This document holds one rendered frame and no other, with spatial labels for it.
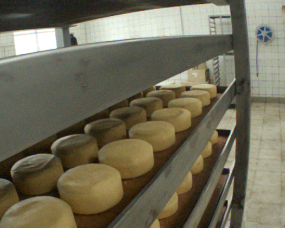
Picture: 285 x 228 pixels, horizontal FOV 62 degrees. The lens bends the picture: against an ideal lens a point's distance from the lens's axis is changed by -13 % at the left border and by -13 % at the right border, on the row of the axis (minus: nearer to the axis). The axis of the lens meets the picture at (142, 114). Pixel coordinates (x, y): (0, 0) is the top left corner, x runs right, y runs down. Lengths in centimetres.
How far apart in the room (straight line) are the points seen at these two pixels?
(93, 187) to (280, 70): 565
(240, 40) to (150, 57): 37
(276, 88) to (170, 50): 566
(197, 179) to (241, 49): 26
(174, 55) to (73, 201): 13
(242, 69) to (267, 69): 525
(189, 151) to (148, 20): 615
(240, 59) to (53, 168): 40
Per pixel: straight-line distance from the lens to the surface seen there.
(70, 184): 20
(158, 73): 17
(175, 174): 21
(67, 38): 73
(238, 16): 52
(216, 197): 52
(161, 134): 27
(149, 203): 17
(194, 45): 25
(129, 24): 660
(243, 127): 55
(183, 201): 35
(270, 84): 582
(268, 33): 561
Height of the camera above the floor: 142
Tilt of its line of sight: 16 degrees down
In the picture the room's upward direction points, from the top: 6 degrees counter-clockwise
